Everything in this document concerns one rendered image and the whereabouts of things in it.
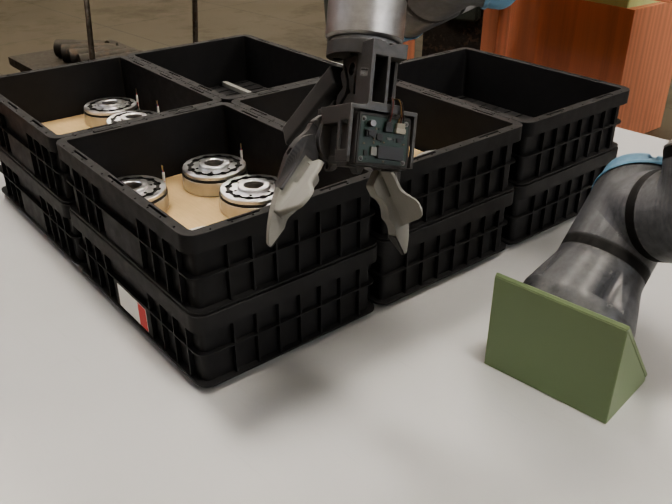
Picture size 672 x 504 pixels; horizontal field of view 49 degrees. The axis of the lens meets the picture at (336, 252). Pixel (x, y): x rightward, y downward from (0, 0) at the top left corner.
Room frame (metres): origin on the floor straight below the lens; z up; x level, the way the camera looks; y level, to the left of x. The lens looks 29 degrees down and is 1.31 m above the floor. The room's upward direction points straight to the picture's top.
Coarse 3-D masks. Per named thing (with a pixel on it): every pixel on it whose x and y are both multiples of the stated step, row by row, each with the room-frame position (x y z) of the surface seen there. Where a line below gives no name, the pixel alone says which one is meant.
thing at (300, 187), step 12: (300, 168) 0.65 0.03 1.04; (312, 168) 0.64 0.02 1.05; (300, 180) 0.64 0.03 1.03; (312, 180) 0.62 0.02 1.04; (276, 192) 0.63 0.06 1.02; (288, 192) 0.63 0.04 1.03; (300, 192) 0.61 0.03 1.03; (312, 192) 0.60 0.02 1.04; (276, 204) 0.62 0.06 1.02; (288, 204) 0.61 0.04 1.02; (300, 204) 0.59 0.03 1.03; (276, 216) 0.62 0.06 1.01; (288, 216) 0.62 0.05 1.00; (276, 228) 0.61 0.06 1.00; (276, 240) 0.61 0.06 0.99
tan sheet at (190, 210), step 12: (168, 180) 1.11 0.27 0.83; (180, 180) 1.11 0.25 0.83; (168, 192) 1.06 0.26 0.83; (180, 192) 1.06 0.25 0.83; (180, 204) 1.01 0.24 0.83; (192, 204) 1.01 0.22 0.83; (204, 204) 1.01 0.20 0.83; (216, 204) 1.01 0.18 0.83; (180, 216) 0.97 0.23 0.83; (192, 216) 0.97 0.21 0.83; (204, 216) 0.97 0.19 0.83; (216, 216) 0.97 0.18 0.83
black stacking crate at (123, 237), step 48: (96, 144) 1.05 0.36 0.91; (144, 144) 1.10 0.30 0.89; (192, 144) 1.15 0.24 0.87; (96, 192) 0.94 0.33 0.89; (144, 240) 0.82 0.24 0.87; (240, 240) 0.77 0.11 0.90; (288, 240) 0.82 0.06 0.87; (336, 240) 0.87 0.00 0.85; (192, 288) 0.74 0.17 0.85; (240, 288) 0.77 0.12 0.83
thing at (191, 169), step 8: (192, 160) 1.11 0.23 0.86; (200, 160) 1.11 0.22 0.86; (232, 160) 1.11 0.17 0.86; (240, 160) 1.11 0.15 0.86; (184, 168) 1.08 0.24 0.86; (192, 168) 1.08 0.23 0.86; (232, 168) 1.08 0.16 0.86; (240, 168) 1.08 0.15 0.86; (192, 176) 1.05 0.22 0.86; (200, 176) 1.05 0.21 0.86; (208, 176) 1.05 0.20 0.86; (216, 176) 1.05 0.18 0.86; (224, 176) 1.05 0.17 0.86; (232, 176) 1.05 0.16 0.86
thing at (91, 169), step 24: (144, 120) 1.11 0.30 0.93; (168, 120) 1.13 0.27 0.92; (264, 120) 1.11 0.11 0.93; (72, 168) 0.97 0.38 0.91; (96, 168) 0.92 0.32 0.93; (120, 192) 0.84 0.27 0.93; (336, 192) 0.85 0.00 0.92; (360, 192) 0.88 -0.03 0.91; (144, 216) 0.80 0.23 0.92; (168, 216) 0.77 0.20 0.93; (240, 216) 0.77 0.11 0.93; (264, 216) 0.78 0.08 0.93; (168, 240) 0.75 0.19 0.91; (192, 240) 0.72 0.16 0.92; (216, 240) 0.74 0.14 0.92
